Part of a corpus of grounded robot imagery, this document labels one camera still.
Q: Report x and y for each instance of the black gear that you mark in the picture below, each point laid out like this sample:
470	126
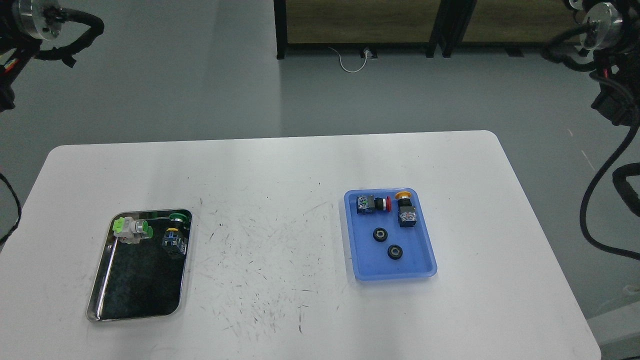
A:
395	252
380	234

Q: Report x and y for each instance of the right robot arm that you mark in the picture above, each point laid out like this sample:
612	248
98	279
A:
610	31

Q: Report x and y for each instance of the blue plastic tray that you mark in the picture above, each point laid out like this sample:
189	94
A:
369	258

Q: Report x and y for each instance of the silver metal tray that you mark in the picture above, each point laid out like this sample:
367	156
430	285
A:
137	281

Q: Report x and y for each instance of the left wooden cabinet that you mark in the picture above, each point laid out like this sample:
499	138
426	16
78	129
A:
358	24

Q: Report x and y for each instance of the wooden cabinet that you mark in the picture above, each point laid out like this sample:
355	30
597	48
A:
505	24
358	24

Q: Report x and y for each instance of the right wooden cabinet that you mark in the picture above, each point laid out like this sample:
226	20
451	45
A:
505	24

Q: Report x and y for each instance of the red push button switch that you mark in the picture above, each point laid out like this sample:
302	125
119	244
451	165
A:
369	204

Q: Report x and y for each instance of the yellow push button switch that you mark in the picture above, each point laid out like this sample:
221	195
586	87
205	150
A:
407	216

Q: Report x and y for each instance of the dark green push button switch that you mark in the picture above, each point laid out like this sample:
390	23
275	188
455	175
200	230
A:
175	241

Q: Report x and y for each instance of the light green push button switch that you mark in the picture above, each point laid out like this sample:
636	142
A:
129	230

